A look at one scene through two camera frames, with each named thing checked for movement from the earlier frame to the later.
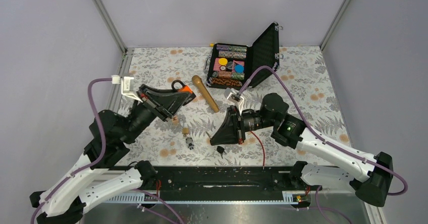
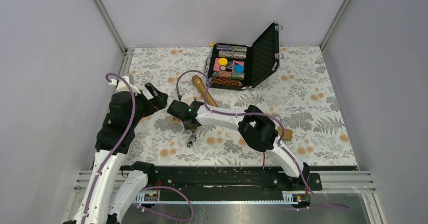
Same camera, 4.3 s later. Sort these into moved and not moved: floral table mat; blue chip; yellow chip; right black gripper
Moved: right black gripper
Not moved: yellow chip; floral table mat; blue chip
